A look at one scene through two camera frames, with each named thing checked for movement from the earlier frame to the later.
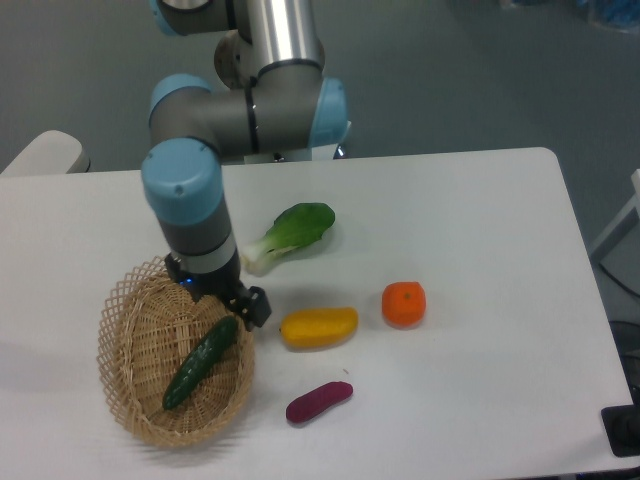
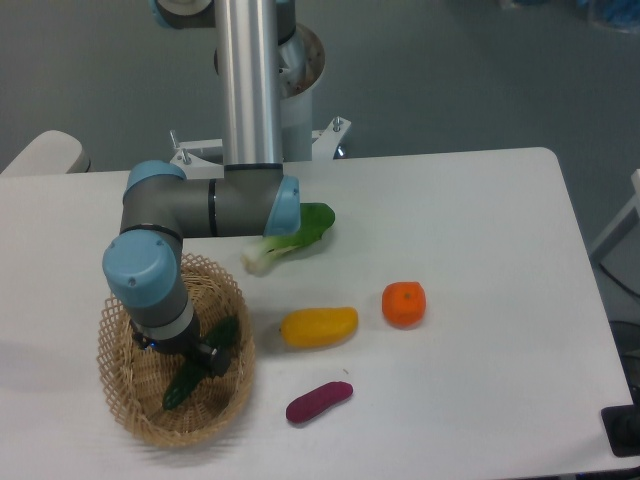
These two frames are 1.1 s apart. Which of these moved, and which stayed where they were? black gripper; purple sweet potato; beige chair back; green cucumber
Moved: black gripper
Stayed: beige chair back; green cucumber; purple sweet potato
